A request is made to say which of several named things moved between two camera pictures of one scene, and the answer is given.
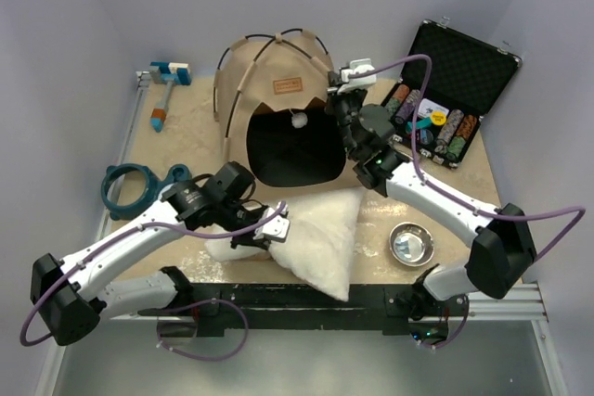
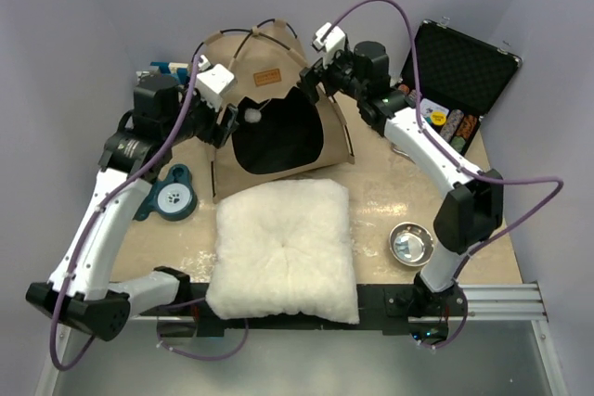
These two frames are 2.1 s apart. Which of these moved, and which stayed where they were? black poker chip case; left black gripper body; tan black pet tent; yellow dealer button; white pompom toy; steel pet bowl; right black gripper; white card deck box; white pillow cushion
Moved: tan black pet tent; white pompom toy; white pillow cushion; right black gripper; left black gripper body
Stayed: black poker chip case; white card deck box; steel pet bowl; yellow dealer button
